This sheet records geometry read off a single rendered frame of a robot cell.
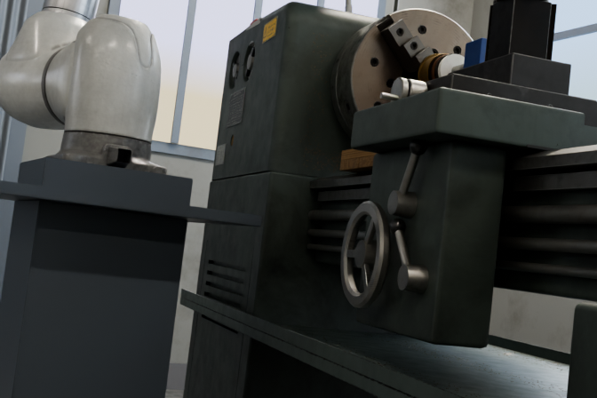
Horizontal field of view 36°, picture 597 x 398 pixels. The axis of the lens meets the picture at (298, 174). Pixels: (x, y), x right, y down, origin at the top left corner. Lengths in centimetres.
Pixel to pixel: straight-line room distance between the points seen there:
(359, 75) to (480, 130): 75
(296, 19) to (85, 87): 61
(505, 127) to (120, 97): 69
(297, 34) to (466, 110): 91
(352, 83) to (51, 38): 60
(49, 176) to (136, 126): 19
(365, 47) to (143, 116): 54
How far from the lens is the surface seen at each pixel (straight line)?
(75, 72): 166
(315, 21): 208
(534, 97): 139
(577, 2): 459
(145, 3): 442
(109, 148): 159
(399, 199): 128
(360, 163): 173
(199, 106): 443
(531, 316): 451
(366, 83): 193
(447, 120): 119
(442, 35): 202
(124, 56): 163
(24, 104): 179
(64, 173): 154
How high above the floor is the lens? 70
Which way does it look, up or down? 5 degrees up
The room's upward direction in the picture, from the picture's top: 7 degrees clockwise
